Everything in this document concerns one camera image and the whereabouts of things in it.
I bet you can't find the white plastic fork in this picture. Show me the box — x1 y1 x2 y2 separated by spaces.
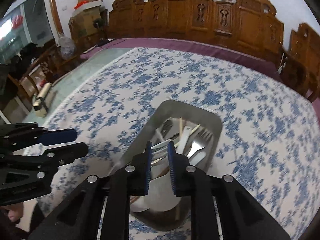
151 139 172 161

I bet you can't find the light wooden chopstick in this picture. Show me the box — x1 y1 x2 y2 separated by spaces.
179 118 184 140
175 124 201 147

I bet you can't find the person's left hand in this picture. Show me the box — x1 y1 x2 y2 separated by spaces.
1 203 24 222

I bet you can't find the large white plastic ladle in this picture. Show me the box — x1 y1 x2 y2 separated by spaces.
144 173 181 212

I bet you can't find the metal fork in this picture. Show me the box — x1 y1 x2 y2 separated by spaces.
187 128 212 159

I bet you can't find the blue floral tablecloth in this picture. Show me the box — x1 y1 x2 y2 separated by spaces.
37 48 319 239

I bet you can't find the metal tray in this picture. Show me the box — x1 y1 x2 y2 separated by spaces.
110 100 222 231

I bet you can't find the white plastic spoon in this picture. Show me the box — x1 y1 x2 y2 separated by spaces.
176 126 191 154

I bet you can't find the metal spoon in tray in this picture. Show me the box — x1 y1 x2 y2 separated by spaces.
160 119 173 141

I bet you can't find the cardboard boxes stack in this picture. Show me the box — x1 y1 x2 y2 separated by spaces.
68 0 103 40

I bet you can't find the purple sofa cushion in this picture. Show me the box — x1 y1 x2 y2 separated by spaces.
80 37 282 82

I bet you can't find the wooden armchair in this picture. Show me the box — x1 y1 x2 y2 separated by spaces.
280 23 319 102

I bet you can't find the carved wooden sofa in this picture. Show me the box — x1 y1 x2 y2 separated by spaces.
107 0 311 95

